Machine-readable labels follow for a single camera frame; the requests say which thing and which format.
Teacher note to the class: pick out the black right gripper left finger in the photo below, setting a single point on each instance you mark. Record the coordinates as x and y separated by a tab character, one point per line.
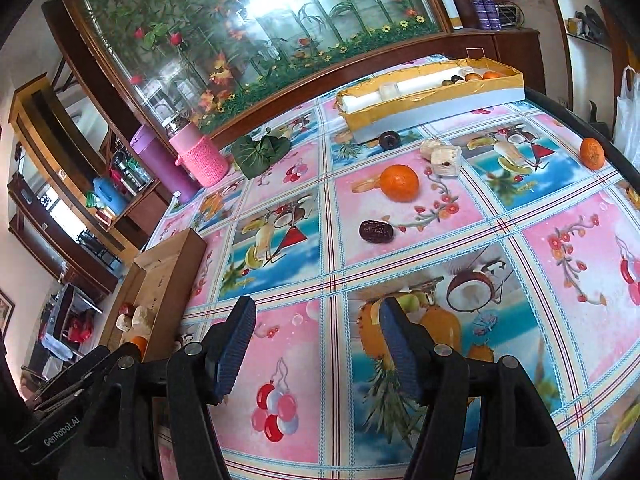
117	439

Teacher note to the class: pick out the small orange tangerine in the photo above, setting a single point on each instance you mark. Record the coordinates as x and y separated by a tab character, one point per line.
140	342

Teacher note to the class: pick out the white bread chunk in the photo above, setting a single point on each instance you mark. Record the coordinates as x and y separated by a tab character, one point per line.
143	320

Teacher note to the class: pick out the brown cardboard tray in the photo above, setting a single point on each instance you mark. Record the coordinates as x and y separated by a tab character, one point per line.
160	278

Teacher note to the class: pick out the colourful fruit print tablecloth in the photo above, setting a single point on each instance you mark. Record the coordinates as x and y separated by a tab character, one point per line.
526	253

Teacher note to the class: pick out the dark red date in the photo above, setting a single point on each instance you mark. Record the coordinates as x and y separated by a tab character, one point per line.
376	231

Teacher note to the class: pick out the wooden cabinet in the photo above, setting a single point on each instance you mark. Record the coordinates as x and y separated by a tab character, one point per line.
65	156

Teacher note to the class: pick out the pink knitted sleeve jar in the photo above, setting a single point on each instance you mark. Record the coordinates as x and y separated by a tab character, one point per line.
196	152

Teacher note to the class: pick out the purple thermos bottle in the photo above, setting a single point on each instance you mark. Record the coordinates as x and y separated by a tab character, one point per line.
161	162

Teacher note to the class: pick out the green leaf wrapped bundle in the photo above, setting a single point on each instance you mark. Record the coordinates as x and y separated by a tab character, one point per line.
255	157

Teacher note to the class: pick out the pale bread cube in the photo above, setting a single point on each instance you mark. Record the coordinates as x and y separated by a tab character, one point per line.
445	159

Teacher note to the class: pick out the far orange tangerine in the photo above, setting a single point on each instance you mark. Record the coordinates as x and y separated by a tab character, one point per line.
591	154

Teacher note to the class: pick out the dark round plum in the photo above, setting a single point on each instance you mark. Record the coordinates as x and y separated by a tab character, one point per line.
389	140

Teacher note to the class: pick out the white plastic bag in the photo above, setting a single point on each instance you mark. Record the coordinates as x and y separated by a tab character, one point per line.
627	125

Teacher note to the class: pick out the gold white long box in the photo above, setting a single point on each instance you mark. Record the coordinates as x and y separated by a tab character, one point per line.
412	96

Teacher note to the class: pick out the fish tank with plants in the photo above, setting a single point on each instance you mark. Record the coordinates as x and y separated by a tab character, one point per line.
211	60

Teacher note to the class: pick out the purple bottles pair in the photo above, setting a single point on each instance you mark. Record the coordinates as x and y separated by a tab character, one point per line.
488	14

